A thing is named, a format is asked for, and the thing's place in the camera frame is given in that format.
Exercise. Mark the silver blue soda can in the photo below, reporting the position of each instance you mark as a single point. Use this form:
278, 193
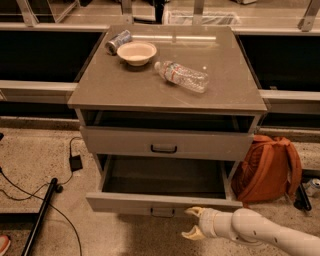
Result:
120, 39

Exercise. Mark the grey drawer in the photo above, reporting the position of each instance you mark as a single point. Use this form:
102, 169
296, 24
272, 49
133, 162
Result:
161, 187
166, 143

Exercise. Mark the orange backpack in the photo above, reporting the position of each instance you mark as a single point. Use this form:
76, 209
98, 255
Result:
271, 169

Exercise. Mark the soda can on floor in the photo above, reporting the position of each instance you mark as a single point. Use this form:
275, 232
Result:
312, 187

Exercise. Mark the white paper bowl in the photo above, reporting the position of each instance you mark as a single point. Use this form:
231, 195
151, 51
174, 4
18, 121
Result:
137, 53

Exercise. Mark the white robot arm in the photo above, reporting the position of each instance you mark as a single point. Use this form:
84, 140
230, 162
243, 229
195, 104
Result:
247, 227

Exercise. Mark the black power adapter with cable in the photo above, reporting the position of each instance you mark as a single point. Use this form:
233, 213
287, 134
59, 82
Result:
75, 163

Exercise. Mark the red white shoe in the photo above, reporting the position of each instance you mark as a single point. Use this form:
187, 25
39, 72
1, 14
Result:
5, 243

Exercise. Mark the black object beside backpack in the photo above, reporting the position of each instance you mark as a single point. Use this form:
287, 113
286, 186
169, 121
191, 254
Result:
302, 201

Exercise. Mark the grey drawer cabinet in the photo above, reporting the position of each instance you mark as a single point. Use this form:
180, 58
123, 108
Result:
114, 94

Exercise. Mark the black pole on floor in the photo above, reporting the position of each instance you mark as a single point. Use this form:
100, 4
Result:
39, 218

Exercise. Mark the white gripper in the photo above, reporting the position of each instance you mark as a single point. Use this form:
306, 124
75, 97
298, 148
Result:
207, 222

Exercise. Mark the clear plastic water bottle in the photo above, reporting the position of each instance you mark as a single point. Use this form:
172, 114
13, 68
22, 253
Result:
180, 75

